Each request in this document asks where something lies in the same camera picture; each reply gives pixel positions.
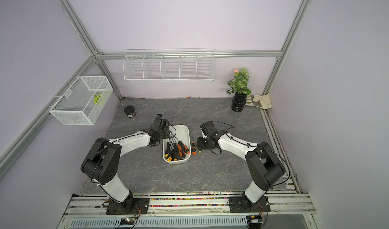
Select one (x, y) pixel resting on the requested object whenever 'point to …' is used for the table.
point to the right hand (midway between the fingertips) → (199, 143)
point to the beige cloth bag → (263, 101)
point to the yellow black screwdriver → (198, 141)
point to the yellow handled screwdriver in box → (170, 153)
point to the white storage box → (182, 133)
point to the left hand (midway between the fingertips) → (165, 131)
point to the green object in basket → (96, 98)
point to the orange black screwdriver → (193, 149)
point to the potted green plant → (238, 86)
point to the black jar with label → (130, 111)
